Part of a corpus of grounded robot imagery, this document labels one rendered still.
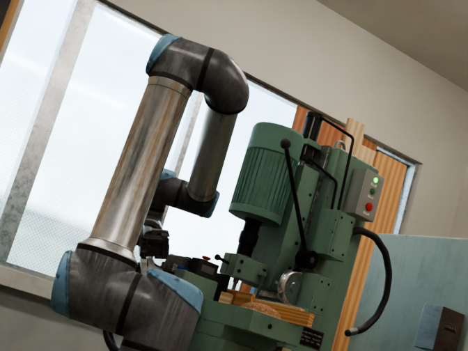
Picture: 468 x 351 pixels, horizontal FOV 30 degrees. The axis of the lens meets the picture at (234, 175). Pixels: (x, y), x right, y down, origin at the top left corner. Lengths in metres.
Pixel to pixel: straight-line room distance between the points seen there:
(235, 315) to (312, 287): 0.36
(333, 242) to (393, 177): 2.15
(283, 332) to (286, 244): 0.39
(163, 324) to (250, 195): 0.87
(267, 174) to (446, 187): 2.73
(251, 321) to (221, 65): 0.74
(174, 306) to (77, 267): 0.24
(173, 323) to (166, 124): 0.48
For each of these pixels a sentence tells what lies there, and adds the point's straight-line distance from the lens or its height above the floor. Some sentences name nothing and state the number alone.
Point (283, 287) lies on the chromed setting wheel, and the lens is 2.76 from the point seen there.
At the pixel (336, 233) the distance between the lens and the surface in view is 2.82.
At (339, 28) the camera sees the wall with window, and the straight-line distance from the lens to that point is 4.90.
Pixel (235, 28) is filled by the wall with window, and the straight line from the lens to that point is 4.49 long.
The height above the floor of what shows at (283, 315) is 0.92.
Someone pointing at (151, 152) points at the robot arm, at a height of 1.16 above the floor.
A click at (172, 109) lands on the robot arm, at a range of 2.13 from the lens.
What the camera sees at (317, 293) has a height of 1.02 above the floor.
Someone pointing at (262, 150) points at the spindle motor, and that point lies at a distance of 2.79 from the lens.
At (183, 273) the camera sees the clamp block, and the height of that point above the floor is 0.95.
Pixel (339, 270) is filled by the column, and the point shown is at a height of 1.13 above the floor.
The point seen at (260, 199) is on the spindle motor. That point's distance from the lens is 2.76.
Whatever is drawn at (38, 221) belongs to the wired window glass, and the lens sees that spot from 4.02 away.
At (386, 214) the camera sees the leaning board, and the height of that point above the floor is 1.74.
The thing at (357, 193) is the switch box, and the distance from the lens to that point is 2.94.
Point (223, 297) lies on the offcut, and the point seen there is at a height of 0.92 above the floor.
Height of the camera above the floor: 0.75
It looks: 11 degrees up
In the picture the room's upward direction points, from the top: 17 degrees clockwise
